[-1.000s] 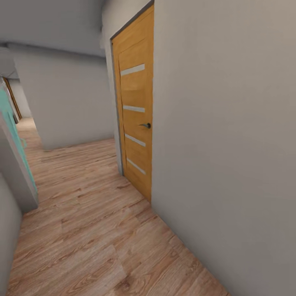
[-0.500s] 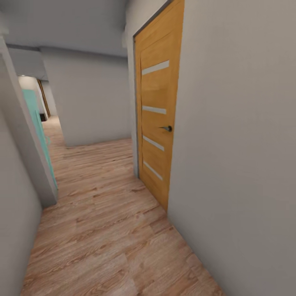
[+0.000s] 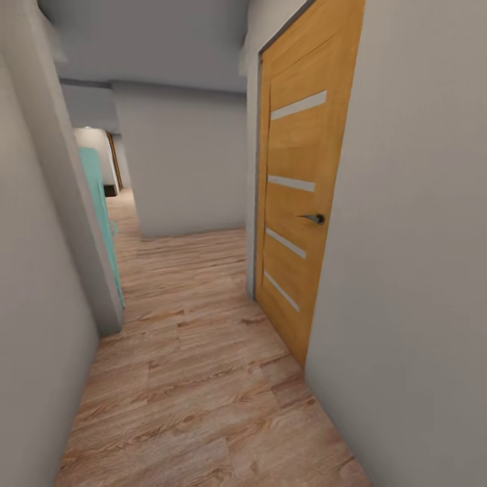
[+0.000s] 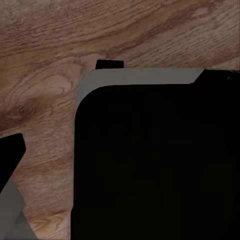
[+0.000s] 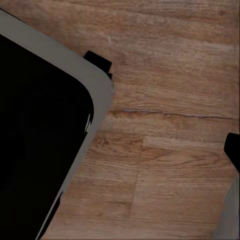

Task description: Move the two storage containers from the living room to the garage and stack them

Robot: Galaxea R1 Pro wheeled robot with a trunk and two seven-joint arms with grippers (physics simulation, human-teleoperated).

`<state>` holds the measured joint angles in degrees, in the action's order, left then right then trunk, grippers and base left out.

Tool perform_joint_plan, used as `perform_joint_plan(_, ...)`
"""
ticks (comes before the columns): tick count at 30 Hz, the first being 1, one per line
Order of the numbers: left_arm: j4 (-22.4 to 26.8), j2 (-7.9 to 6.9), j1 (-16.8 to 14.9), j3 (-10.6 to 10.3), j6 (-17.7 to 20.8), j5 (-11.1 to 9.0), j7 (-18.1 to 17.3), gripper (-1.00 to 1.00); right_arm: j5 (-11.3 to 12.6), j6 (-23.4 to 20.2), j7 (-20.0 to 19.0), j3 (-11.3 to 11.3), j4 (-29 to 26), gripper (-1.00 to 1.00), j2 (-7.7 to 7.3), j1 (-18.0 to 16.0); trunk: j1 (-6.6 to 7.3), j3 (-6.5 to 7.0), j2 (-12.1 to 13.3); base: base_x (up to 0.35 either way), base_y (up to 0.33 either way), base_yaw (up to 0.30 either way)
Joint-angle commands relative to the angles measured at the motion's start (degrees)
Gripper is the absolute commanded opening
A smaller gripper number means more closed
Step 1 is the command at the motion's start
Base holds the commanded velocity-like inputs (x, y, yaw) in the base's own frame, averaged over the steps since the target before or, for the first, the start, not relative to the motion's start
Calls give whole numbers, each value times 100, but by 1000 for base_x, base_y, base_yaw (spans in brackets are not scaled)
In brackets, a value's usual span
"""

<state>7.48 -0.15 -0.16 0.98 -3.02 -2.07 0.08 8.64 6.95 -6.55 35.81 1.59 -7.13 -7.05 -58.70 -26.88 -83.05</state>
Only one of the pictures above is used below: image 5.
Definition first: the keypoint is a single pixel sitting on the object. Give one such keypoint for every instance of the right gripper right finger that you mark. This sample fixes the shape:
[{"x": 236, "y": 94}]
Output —
[{"x": 232, "y": 149}]

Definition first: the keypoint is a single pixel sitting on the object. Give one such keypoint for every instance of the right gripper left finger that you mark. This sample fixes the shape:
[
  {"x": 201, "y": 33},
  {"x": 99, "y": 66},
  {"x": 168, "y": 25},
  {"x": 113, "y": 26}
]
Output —
[{"x": 12, "y": 150}]

